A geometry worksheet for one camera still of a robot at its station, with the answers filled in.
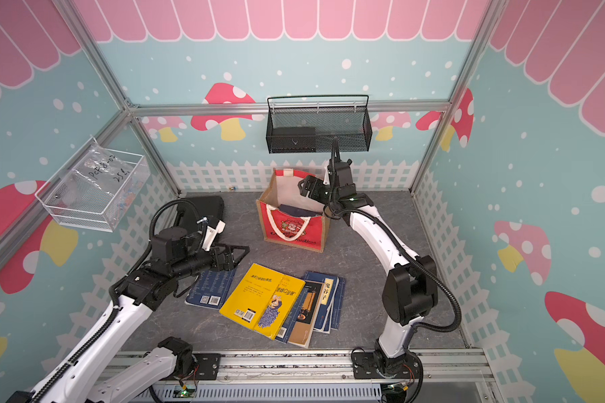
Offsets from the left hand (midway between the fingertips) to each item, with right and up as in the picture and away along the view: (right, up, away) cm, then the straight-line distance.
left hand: (239, 253), depth 72 cm
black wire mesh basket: (+19, +46, +23) cm, 55 cm away
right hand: (+19, +21, +11) cm, 30 cm away
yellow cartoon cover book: (+4, -18, +13) cm, 23 cm away
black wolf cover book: (+15, +13, +33) cm, 39 cm away
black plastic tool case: (-30, +15, +36) cm, 49 cm away
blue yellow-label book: (+27, -17, +11) cm, 34 cm away
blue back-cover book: (-15, -15, +17) cm, 28 cm away
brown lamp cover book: (+17, -24, +5) cm, 30 cm away
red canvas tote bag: (+13, +10, +14) cm, 22 cm away
